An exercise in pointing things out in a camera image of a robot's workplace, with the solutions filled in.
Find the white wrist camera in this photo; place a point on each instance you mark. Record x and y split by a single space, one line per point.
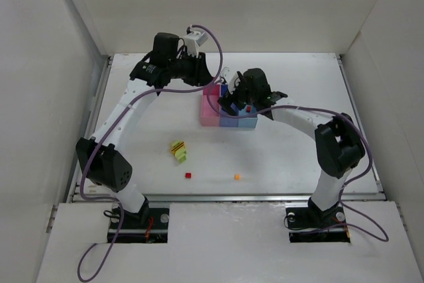
193 39
229 81

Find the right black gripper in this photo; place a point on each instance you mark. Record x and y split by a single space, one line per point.
230 99

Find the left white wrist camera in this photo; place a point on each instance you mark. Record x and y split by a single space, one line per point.
193 39

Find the aluminium front rail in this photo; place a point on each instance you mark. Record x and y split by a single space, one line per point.
379 196

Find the dark blue container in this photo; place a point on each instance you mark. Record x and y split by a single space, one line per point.
226 121

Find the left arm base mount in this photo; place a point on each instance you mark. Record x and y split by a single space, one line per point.
151 230

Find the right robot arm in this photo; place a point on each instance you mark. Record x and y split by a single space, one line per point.
338 145

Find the pink container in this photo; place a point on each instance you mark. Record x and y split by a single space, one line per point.
208 117

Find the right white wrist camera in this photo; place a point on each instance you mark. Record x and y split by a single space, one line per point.
229 81

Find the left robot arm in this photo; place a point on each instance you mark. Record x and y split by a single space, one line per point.
101 155

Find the green yellow lego stack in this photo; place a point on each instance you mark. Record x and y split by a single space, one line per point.
178 149

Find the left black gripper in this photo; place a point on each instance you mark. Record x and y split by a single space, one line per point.
201 69

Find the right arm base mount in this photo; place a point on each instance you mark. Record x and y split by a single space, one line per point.
305 226

